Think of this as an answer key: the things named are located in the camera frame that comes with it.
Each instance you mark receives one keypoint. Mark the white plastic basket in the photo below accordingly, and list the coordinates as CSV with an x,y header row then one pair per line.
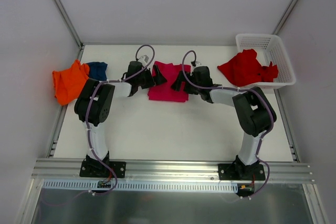
x,y
269,49

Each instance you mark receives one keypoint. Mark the navy blue t shirt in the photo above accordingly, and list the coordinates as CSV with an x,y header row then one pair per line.
x,y
97,70

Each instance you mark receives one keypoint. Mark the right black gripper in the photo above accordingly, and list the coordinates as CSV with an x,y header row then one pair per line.
x,y
188,82

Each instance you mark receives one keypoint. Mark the white slotted cable duct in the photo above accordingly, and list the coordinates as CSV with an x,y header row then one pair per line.
x,y
140,186

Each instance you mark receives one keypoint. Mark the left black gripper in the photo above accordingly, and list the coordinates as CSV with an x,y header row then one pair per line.
x,y
150,77

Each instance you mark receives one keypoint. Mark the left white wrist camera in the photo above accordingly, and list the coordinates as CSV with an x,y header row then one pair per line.
x,y
144,60

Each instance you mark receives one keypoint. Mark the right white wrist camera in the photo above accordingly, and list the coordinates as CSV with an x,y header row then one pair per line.
x,y
196,64

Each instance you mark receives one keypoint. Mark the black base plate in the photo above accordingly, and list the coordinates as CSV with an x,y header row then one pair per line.
x,y
228,171
115,169

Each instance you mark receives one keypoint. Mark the red t shirt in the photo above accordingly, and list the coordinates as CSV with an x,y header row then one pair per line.
x,y
244,69

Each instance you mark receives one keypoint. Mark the magenta t shirt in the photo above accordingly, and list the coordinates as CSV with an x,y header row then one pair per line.
x,y
164,92

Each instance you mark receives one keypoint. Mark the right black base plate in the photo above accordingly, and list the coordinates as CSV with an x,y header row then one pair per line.
x,y
228,171

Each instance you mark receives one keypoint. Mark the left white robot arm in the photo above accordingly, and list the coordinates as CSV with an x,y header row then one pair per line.
x,y
93,107

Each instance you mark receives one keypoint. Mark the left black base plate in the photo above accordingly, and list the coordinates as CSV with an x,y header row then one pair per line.
x,y
115,169

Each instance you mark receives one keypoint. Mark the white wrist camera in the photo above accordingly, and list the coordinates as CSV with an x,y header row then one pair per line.
x,y
196,64
144,60

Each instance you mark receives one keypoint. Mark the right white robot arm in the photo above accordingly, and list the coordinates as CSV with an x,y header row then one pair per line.
x,y
255,114

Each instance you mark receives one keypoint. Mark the orange t shirt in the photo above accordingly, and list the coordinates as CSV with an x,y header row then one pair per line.
x,y
69,83

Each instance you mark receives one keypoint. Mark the aluminium mounting rail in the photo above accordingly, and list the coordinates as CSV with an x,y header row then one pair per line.
x,y
175,171

